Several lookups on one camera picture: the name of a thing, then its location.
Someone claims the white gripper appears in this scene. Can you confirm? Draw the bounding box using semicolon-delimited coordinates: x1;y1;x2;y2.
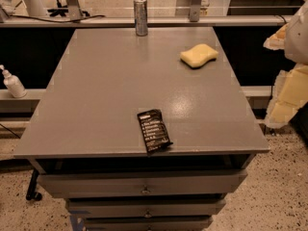
263;1;308;129

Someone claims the yellow sponge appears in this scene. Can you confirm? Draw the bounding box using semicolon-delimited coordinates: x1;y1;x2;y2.
180;43;218;68

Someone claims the black rxbar chocolate wrapper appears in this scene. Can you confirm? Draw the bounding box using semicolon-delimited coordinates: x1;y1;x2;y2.
137;109;172;153

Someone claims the silver drink can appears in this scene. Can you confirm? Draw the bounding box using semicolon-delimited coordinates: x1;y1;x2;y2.
134;0;148;37

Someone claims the grey drawer cabinet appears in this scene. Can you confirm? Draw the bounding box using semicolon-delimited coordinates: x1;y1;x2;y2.
15;28;268;231

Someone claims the bottom grey drawer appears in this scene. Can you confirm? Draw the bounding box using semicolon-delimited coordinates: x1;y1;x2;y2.
85;216;213;231

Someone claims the grey drawer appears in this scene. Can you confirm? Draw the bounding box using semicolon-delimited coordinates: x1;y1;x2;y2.
85;216;213;231
66;196;225;218
38;169;247;198

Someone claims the middle grey drawer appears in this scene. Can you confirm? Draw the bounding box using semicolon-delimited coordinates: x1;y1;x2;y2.
66;196;225;218

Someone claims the blue tape strip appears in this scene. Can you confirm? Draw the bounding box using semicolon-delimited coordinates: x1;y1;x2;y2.
69;211;89;231

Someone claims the top grey drawer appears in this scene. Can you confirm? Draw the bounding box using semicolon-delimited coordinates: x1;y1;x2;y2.
38;169;247;198

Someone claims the white spray bottle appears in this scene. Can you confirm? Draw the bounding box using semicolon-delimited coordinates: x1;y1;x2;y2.
0;64;27;98

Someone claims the black caster wheel leg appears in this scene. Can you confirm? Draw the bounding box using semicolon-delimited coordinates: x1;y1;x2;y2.
26;169;42;201

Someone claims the grey metal rail frame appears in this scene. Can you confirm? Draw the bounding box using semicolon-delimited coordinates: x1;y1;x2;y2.
0;14;294;29

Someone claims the black cable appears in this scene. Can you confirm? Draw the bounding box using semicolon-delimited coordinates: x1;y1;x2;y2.
9;13;107;24

